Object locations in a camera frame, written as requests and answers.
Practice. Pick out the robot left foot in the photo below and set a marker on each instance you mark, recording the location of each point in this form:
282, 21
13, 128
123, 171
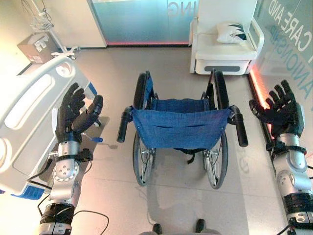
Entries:
157, 228

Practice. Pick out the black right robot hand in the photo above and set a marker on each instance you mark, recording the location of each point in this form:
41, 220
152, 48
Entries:
284, 111

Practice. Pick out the white IV pole stand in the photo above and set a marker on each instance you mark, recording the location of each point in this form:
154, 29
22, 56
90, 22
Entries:
58, 36

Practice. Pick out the blue fabric wheelchair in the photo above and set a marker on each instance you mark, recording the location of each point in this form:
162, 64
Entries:
182, 124

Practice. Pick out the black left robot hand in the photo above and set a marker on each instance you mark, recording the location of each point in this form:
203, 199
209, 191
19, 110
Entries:
71, 112

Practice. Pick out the white armchair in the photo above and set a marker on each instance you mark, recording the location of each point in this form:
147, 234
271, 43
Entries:
223, 49

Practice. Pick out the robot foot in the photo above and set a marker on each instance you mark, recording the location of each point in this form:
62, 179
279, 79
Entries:
157, 228
200, 225

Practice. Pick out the white hospital bed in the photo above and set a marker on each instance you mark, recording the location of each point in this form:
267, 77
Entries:
31, 122

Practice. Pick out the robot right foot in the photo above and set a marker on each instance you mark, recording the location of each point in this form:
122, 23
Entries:
200, 225

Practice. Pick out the brown cardboard box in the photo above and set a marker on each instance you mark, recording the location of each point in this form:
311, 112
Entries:
35, 49

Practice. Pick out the white pillow with dark leaves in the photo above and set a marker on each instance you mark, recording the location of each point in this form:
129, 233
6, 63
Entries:
231, 32

